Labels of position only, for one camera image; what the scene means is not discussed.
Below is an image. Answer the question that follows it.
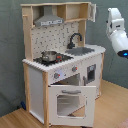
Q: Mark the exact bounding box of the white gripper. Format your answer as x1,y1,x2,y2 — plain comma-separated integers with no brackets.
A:
106,8,124,36

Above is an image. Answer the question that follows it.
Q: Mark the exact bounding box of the white microwave door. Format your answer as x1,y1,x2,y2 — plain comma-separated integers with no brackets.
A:
88,3,96,22

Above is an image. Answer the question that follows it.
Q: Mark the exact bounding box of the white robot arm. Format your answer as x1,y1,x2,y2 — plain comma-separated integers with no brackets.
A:
106,8,128,59

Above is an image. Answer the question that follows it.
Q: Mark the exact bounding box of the wooden toy kitchen unit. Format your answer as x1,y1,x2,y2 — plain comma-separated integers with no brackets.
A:
22,2,105,127

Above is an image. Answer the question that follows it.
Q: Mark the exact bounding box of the grey toy sink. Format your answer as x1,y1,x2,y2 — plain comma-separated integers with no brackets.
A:
66,47,94,56

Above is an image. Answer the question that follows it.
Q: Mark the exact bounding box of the black toy faucet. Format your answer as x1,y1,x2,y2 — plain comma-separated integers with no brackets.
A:
66,32,83,50

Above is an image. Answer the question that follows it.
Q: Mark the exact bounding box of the white dishwasher cabinet door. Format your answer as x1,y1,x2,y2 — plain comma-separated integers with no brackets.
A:
81,55,102,98

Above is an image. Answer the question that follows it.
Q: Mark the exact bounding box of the right red stove knob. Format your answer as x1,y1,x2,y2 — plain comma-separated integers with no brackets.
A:
71,65,79,73

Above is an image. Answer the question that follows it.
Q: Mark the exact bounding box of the red stove knob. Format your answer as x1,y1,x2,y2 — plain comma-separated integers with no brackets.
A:
71,65,79,73
54,73,60,79

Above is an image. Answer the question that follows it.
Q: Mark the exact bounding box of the black toy stovetop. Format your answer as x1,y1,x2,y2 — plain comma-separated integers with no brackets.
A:
34,53,71,66

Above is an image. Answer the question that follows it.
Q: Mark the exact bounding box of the grey range hood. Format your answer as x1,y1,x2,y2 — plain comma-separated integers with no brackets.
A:
35,5,64,27

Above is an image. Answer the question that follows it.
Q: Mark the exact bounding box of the silver toy pot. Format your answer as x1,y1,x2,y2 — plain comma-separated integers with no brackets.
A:
42,51,57,62

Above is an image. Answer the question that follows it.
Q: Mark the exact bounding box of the left red stove knob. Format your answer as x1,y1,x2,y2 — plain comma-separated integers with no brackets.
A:
54,73,60,79

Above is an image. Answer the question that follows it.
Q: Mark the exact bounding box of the white oven door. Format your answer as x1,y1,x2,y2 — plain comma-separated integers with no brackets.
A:
49,85,96,127

